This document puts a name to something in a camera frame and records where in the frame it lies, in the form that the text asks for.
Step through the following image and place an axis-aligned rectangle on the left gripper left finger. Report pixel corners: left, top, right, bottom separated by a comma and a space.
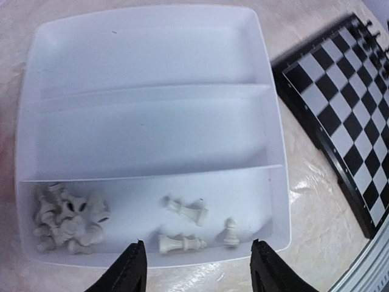
86, 240, 147, 292

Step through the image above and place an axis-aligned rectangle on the white divided plastic tray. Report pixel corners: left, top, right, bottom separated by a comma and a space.
15, 5, 291, 268

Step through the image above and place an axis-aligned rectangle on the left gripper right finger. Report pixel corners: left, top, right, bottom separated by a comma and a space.
250, 239, 312, 292

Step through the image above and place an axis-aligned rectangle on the pile of white chess pieces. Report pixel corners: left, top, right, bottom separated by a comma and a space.
33, 182, 111, 255

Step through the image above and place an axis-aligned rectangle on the white chess piece in tray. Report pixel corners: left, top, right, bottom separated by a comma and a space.
216, 218, 239, 248
159, 234, 207, 254
162, 196, 208, 227

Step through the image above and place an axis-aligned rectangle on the black white chess board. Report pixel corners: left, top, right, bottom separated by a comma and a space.
272, 13, 388, 239

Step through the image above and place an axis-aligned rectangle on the row of black chess pieces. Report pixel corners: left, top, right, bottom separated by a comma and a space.
348, 20, 388, 78

